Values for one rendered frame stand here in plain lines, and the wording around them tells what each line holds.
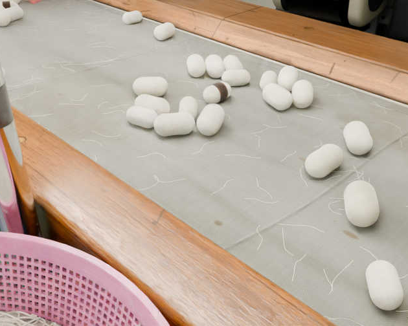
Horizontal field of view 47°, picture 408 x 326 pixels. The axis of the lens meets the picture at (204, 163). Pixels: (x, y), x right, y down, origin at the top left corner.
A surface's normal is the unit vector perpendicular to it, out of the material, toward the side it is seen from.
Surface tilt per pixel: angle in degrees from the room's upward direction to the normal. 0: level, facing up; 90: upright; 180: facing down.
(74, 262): 75
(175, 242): 0
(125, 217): 0
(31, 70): 0
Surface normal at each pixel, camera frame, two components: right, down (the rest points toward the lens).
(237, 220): 0.01, -0.83
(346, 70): -0.49, -0.31
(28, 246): -0.21, 0.30
